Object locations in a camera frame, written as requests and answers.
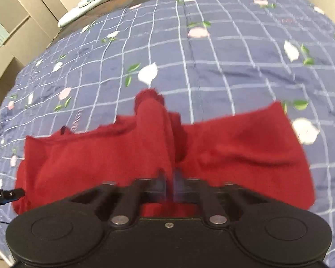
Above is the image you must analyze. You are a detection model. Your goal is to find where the red knit sweater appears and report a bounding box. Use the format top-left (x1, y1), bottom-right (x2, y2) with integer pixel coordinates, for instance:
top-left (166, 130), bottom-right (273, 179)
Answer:
top-left (13, 90), bottom-right (315, 214)

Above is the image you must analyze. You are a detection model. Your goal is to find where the blue floral plaid quilt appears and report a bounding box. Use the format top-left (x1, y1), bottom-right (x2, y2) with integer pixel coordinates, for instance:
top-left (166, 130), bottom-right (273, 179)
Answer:
top-left (0, 0), bottom-right (335, 267)

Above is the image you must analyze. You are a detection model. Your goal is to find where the beige built-in window cabinet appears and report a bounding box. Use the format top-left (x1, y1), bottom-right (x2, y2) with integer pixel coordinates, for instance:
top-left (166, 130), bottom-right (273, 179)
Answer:
top-left (0, 0), bottom-right (88, 107)

